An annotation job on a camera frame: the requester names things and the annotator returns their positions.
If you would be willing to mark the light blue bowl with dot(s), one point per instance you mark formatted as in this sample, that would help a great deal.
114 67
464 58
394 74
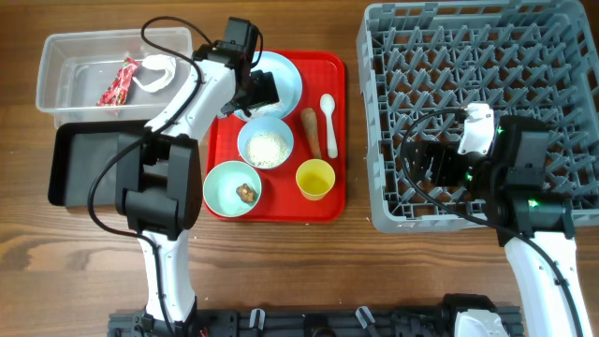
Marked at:
264 124

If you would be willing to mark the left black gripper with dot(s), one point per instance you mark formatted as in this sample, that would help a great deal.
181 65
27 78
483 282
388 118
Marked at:
266 91

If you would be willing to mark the light blue plate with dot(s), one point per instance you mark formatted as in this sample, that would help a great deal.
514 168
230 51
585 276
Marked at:
287 78

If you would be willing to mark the yellow plastic cup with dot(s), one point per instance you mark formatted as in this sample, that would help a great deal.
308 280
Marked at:
315 178

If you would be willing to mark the brown carrot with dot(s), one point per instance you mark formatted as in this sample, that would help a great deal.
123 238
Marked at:
310 126

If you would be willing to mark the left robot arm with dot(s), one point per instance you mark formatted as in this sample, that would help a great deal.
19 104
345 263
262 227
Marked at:
158 186

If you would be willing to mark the red serving tray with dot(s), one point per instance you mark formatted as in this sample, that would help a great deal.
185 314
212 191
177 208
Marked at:
322 72

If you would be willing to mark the red snack wrapper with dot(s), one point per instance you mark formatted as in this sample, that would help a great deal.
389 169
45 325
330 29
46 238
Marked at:
116 94

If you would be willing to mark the clear plastic bin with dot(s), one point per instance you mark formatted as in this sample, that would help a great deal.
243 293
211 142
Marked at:
77 68

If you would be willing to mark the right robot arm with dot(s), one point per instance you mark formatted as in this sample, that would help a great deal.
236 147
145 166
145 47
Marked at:
502 161

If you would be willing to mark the mint green bowl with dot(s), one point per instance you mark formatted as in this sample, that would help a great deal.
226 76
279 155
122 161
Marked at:
220 185

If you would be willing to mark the brown food scrap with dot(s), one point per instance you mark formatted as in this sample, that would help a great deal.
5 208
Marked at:
246 193

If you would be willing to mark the black plastic bin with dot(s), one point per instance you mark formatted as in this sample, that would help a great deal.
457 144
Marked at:
81 150

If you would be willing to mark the white rice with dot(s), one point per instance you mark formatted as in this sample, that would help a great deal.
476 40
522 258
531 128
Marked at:
266 150

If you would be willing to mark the white plastic spoon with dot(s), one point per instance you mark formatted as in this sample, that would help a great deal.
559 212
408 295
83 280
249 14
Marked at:
327 105

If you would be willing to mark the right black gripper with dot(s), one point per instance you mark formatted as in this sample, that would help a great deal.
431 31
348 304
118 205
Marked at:
445 153

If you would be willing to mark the grey dishwasher rack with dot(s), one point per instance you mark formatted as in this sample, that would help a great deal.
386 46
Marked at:
417 61

